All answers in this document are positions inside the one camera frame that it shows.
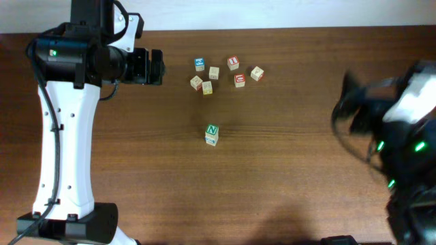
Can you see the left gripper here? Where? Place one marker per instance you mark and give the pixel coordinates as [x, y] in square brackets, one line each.
[157, 68]

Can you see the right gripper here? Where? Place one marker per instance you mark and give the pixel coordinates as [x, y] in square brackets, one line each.
[369, 111]

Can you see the wooden block circle top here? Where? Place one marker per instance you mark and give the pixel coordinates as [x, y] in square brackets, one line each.
[212, 131]

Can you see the wooden block blue side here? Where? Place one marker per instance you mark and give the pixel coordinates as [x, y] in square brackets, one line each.
[214, 137]

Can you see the wooden block red bottom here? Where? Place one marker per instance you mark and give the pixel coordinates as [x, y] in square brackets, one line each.
[212, 142]

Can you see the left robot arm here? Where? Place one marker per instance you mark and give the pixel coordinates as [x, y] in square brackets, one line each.
[71, 63]

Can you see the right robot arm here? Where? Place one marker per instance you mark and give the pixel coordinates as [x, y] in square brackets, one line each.
[408, 164]

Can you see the wooden block butterfly left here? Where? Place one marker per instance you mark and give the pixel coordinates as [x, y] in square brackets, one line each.
[196, 83]

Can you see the blue top wooden block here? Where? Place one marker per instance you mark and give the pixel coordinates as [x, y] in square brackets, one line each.
[199, 64]

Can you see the yellow wooden block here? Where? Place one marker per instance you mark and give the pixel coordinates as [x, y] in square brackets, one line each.
[207, 88]

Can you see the plain wooden block top middle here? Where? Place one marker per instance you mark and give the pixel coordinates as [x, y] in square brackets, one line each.
[214, 73]

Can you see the red I wooden block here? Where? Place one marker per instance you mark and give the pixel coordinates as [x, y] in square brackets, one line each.
[233, 63]

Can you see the wooden block red side right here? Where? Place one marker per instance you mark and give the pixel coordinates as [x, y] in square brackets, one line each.
[257, 73]

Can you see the red U wooden block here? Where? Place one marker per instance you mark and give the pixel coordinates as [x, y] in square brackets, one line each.
[239, 80]

